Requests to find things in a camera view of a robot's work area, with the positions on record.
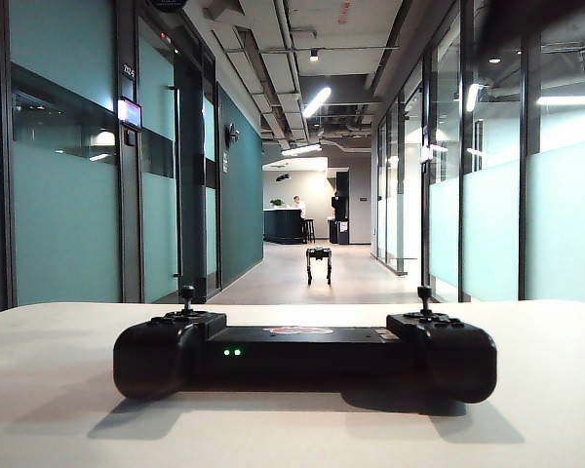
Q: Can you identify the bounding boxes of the black quadruped robot dog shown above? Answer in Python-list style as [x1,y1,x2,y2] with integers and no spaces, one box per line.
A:
[304,246,333,288]

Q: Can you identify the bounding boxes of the tall black kiosk machine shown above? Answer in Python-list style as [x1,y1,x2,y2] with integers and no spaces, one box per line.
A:
[328,171,351,246]

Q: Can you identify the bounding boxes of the long linear ceiling light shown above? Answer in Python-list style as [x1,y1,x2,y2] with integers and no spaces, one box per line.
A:
[301,86,332,119]

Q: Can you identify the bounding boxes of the dark reception counter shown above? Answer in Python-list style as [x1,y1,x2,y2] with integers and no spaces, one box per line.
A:
[262,207,306,245]

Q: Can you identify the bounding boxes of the black dual-joystick remote control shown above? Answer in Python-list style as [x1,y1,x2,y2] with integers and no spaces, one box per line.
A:
[112,285,498,406]

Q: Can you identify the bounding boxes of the lit room display panel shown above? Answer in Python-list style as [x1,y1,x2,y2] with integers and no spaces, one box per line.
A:
[117,97,143,131]

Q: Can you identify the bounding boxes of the linear ceiling light over lobby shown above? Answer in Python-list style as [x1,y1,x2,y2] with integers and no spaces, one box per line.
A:
[280,142,323,158]

